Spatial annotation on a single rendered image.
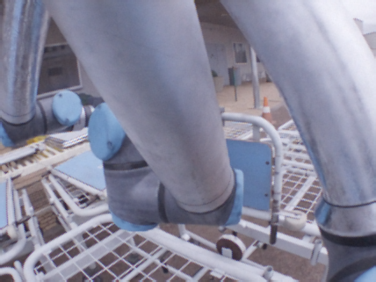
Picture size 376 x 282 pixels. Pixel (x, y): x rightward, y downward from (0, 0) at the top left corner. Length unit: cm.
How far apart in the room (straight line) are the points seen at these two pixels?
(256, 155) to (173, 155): 42
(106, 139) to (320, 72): 29
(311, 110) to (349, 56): 6
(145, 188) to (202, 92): 24
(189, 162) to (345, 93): 15
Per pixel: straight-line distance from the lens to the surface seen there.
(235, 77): 709
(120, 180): 38
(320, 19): 22
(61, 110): 61
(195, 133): 18
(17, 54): 43
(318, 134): 22
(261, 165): 60
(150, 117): 16
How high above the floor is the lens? 111
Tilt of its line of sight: 17 degrees down
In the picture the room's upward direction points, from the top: 7 degrees counter-clockwise
